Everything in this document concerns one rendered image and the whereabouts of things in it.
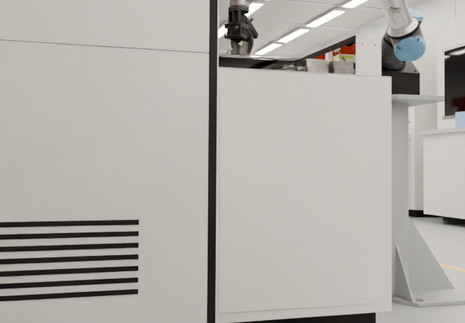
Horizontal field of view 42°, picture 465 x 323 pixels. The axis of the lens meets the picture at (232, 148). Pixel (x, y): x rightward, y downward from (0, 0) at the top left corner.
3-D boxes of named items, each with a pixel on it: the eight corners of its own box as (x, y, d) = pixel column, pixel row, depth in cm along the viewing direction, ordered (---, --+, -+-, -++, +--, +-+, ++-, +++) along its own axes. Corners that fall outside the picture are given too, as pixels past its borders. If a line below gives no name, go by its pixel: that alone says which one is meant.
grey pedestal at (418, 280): (433, 282, 283) (432, 106, 285) (498, 302, 240) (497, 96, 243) (332, 287, 269) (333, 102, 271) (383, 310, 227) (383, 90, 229)
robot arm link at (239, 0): (236, 1, 230) (254, -2, 225) (236, 13, 229) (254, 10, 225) (225, -4, 223) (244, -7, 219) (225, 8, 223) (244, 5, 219)
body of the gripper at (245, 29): (223, 39, 222) (223, 7, 222) (235, 43, 229) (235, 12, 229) (241, 37, 218) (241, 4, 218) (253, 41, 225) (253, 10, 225)
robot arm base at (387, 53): (401, 52, 262) (410, 32, 255) (409, 72, 250) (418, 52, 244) (368, 45, 259) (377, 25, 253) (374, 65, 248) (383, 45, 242)
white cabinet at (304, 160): (198, 354, 172) (200, 66, 174) (145, 288, 264) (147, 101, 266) (396, 337, 190) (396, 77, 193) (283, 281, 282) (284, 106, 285)
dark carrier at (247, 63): (196, 54, 198) (196, 52, 198) (175, 70, 230) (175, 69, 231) (294, 61, 208) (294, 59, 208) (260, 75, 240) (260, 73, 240)
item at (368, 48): (356, 77, 195) (356, 34, 196) (290, 96, 248) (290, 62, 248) (382, 79, 198) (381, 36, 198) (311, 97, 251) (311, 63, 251)
